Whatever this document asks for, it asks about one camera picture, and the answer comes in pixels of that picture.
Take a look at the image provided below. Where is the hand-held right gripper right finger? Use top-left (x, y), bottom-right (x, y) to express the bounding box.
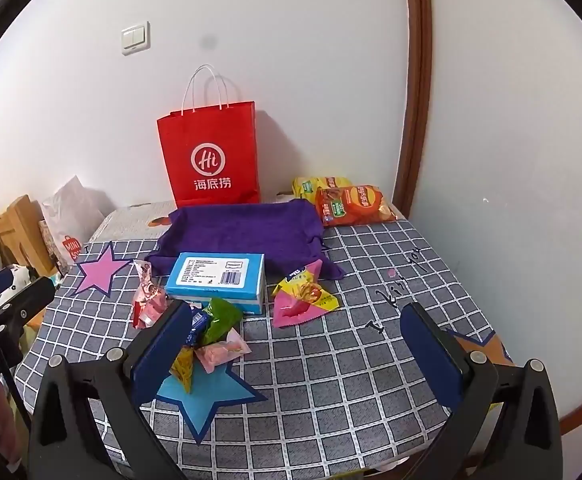
top-left (400, 302), bottom-right (564, 480)

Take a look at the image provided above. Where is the purple cloth tray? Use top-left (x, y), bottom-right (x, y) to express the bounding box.
top-left (144, 198), bottom-right (347, 281)

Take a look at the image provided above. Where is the blue snack packet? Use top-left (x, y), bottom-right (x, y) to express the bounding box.
top-left (183, 310), bottom-right (212, 347)

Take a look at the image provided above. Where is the white spotted cloth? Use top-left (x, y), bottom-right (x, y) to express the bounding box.
top-left (1, 262), bottom-right (34, 286)

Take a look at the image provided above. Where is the yellow chip bag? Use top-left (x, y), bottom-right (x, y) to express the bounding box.
top-left (291, 176), bottom-right (354, 201)

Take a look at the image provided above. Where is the pink yellow snack packet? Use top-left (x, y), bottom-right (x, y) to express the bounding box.
top-left (271, 260), bottom-right (341, 328)

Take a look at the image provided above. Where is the clear pink snack packet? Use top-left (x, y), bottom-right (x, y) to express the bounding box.
top-left (131, 260), bottom-right (164, 331)

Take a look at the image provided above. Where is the white plastic bag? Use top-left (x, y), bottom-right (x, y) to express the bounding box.
top-left (38, 175), bottom-right (107, 276)

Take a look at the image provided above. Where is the blue cardboard box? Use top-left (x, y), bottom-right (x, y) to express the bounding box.
top-left (164, 252), bottom-right (266, 316)

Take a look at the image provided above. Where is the brown wooden door frame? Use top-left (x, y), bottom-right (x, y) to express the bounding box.
top-left (393, 0), bottom-right (434, 221)

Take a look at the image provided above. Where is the green snack packet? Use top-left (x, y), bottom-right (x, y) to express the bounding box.
top-left (198, 297), bottom-right (244, 346)

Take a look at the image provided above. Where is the white light switch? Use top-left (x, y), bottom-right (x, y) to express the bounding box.
top-left (120, 21), bottom-right (151, 56)

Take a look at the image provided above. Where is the red paper bag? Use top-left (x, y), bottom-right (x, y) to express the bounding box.
top-left (157, 64), bottom-right (262, 209)

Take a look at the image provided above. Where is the pale pink snack packet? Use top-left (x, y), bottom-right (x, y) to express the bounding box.
top-left (138, 292), bottom-right (173, 330)

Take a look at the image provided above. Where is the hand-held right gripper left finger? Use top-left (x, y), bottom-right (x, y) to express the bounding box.
top-left (27, 300), bottom-right (194, 480)

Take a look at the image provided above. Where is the white fruit print cloth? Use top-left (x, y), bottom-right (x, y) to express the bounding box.
top-left (88, 200), bottom-right (179, 246)

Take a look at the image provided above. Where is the grey checked cloth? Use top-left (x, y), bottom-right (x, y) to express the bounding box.
top-left (14, 205), bottom-right (514, 480)

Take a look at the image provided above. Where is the orange chip bag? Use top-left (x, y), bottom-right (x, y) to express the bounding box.
top-left (315, 184), bottom-right (398, 228)

